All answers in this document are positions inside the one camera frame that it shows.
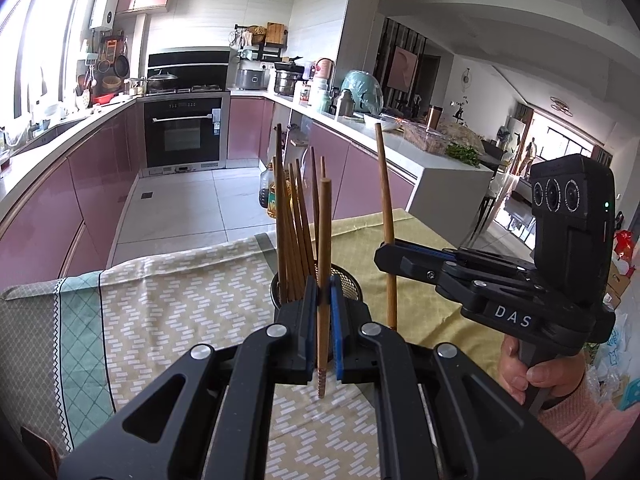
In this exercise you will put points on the person's right forearm pink sleeve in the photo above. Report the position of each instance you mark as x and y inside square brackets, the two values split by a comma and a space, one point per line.
[585, 430]

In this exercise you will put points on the black range hood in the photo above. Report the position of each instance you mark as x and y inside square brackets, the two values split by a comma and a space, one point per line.
[190, 67]

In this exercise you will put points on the green leafy vegetables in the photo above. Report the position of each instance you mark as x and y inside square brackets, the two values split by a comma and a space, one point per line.
[464, 156]

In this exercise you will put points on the bundle of wooden chopsticks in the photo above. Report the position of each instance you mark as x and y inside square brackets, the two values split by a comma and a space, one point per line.
[292, 240]

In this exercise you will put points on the white water heater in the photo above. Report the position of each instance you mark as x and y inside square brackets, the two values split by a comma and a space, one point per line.
[106, 4]

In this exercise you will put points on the red bag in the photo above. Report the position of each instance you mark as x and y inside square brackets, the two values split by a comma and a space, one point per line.
[624, 245]

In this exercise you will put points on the dark slatted partition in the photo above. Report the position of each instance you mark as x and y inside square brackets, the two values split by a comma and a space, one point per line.
[382, 60]

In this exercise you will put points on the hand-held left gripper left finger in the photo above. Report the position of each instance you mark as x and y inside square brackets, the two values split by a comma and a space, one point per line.
[312, 320]

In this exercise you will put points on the patterned green beige tablecloth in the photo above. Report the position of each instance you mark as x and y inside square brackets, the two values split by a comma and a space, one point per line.
[175, 300]

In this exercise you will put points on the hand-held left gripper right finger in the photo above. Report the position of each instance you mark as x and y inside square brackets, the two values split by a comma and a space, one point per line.
[337, 320]

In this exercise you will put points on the dark sauce bottle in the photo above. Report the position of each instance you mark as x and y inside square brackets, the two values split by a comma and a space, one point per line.
[265, 190]

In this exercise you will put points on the stainless steel stockpot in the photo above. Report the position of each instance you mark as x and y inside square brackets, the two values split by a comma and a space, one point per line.
[286, 83]

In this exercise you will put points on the silver rice cooker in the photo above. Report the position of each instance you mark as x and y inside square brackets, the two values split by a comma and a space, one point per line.
[251, 80]

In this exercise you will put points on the round wall clock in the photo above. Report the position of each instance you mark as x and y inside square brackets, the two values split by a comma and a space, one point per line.
[466, 77]

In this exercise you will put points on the white shallow bowl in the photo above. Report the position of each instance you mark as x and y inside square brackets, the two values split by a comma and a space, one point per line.
[380, 122]

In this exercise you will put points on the pink kettle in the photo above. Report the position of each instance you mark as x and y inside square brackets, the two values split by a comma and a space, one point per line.
[324, 69]

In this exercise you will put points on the black mesh utensil holder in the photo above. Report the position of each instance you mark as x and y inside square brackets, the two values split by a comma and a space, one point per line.
[350, 285]

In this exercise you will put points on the hanging kitchen utensil rack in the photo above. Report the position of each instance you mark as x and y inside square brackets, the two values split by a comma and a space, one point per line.
[112, 65]

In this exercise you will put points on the pink base cabinets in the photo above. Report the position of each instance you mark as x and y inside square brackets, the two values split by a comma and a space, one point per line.
[350, 175]
[65, 210]

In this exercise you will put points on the brown cup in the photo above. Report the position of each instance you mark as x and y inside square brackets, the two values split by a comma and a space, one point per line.
[435, 117]

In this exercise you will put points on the black wall shelf rack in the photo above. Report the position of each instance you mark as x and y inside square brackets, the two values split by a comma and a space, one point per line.
[257, 52]

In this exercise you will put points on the person's right hand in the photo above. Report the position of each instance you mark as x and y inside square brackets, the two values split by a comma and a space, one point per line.
[510, 370]

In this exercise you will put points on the clear plastic food container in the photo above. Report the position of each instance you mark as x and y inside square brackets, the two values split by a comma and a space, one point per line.
[425, 137]

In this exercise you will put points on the spiral-tipped wooden chopstick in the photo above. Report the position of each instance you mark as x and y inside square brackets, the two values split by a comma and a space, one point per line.
[385, 200]
[324, 240]

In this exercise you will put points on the built-in black oven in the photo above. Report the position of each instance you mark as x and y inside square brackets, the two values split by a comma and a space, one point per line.
[182, 132]

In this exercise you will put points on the yellow cooking oil bottle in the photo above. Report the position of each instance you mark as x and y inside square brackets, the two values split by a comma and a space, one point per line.
[272, 202]

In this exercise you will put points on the black wok with lid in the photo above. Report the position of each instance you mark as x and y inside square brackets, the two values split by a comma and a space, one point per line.
[162, 81]

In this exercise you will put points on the white teal printed bag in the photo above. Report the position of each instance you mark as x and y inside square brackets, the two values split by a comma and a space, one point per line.
[620, 360]

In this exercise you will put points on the kitchen window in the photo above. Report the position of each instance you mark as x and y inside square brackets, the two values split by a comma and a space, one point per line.
[35, 45]

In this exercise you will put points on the plain yellow cloth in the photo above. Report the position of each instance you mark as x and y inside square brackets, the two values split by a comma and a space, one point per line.
[440, 320]

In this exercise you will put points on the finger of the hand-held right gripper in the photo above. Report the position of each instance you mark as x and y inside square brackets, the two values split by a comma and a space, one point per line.
[435, 252]
[410, 264]

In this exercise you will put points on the kitchen sink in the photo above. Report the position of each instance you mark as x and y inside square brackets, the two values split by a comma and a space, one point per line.
[50, 135]

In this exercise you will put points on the pink wall picture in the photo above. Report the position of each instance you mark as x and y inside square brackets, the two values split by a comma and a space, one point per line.
[402, 69]

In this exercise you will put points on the steel thermos flask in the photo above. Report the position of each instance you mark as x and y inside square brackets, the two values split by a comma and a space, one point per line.
[345, 104]

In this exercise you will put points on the black frying pan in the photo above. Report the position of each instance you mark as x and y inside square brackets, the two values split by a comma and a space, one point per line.
[289, 65]

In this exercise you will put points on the teal mesh food cover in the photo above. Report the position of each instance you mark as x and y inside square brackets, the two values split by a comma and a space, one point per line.
[362, 91]

